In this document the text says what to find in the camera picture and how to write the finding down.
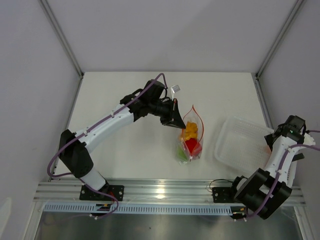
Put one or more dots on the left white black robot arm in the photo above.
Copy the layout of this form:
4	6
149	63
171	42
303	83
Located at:
75	147

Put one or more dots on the left aluminium frame post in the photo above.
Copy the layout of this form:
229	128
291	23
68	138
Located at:
53	21

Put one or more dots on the aluminium mounting rail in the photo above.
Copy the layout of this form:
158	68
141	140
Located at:
136	191

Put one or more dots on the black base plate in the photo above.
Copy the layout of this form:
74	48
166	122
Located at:
117	191
222	195

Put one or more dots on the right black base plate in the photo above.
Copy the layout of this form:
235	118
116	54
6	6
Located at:
222	195

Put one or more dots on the right aluminium frame post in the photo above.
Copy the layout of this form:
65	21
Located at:
284	30

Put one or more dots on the red bell pepper toy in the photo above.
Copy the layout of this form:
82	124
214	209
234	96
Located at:
193	146

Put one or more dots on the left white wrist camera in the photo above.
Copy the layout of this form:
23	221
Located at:
174	89

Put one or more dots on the white slotted cable duct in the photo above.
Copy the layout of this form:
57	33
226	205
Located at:
128	208

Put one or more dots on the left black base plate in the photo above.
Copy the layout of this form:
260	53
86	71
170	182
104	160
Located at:
117	191

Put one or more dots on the yellow ginger root toy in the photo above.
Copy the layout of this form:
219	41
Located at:
190	132

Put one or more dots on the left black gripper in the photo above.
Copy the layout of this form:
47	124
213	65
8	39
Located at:
173	115

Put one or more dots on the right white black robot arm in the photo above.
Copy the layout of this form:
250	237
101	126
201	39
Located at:
267	189

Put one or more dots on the clear orange zip top bag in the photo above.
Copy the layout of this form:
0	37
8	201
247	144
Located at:
193	116

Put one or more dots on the aluminium frame post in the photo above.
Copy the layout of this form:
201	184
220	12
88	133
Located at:
284	30
53	21

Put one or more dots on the white perforated plastic basket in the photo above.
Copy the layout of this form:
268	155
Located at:
241	145

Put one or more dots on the green cabbage toy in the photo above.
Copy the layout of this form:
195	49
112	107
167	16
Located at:
181	154

